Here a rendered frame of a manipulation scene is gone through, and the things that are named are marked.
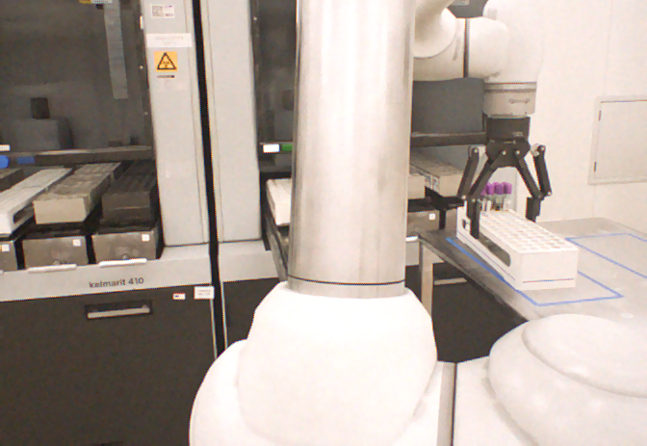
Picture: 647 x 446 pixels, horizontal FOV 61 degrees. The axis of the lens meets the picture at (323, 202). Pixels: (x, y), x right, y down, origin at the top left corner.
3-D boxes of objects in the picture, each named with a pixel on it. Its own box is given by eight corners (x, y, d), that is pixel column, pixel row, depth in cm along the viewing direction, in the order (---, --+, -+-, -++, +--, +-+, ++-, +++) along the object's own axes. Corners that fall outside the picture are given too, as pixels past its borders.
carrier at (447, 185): (475, 194, 152) (476, 172, 151) (478, 196, 150) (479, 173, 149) (435, 196, 150) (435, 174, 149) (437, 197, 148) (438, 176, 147)
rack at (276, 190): (266, 200, 157) (265, 179, 156) (300, 198, 159) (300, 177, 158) (276, 229, 129) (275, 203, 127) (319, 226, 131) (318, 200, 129)
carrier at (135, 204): (153, 215, 137) (150, 192, 136) (152, 218, 136) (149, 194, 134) (104, 219, 135) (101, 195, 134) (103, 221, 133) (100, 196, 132)
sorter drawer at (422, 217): (334, 187, 206) (333, 164, 204) (370, 185, 208) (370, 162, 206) (393, 247, 136) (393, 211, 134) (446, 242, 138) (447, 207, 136)
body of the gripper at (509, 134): (493, 118, 95) (491, 170, 97) (540, 117, 95) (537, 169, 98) (478, 115, 102) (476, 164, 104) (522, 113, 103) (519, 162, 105)
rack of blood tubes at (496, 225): (455, 235, 115) (456, 207, 114) (502, 233, 116) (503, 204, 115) (517, 290, 87) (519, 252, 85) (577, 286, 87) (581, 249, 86)
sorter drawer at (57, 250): (91, 202, 191) (89, 177, 189) (133, 199, 193) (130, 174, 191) (18, 277, 121) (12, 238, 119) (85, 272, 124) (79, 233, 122)
